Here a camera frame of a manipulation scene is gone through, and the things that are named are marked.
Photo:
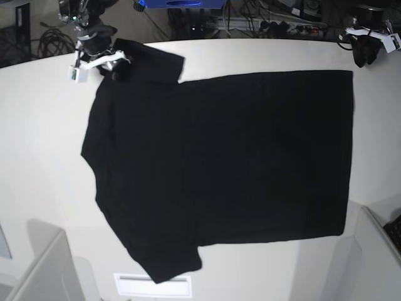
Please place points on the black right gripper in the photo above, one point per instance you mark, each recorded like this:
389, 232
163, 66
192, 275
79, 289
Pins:
94, 43

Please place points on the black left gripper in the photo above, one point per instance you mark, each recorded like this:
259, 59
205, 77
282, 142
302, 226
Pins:
365, 49

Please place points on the black T-shirt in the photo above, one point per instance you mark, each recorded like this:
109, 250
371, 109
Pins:
250, 158

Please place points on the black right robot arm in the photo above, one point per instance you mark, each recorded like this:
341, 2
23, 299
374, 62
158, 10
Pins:
84, 14

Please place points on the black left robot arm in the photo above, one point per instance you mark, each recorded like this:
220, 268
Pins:
367, 15

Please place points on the blue box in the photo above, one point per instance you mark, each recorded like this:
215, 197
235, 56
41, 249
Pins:
191, 4

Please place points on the white power strip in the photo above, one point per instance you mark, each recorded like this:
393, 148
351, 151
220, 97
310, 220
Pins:
271, 26

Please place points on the black keyboard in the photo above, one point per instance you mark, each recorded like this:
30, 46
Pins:
393, 229

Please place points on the white partition panel right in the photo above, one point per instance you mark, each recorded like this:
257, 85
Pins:
361, 264

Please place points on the white partition panel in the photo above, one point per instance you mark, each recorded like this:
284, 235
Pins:
361, 264
54, 273

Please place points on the white partition panel left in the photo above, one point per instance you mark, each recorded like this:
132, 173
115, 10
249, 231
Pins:
54, 273

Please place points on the white table grommet plate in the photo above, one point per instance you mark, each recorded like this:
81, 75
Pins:
143, 286

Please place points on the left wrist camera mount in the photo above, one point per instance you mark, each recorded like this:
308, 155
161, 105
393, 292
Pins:
390, 41

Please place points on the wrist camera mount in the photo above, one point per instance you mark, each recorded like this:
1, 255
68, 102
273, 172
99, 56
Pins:
390, 41
87, 66

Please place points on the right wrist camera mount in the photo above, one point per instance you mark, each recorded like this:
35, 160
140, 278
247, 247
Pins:
87, 66

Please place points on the black equipment rack post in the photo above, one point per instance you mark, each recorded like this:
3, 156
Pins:
23, 28

